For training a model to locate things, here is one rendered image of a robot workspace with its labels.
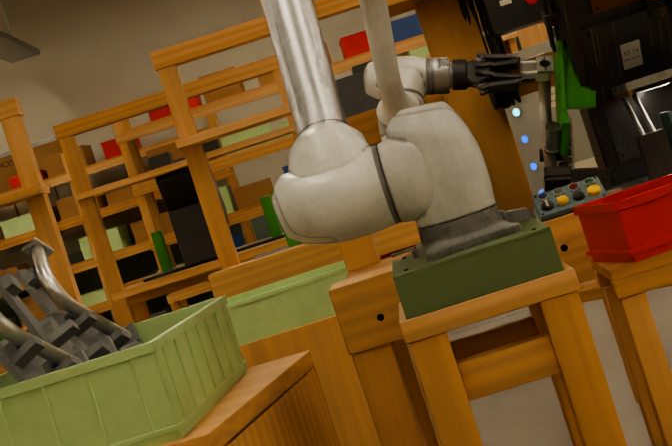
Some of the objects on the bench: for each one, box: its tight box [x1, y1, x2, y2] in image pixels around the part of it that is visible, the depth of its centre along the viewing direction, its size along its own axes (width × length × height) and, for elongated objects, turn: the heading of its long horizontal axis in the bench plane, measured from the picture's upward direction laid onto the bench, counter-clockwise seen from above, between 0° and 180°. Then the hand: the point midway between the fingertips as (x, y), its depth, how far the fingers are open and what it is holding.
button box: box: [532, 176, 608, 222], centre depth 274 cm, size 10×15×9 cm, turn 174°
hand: (535, 70), depth 304 cm, fingers closed on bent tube, 3 cm apart
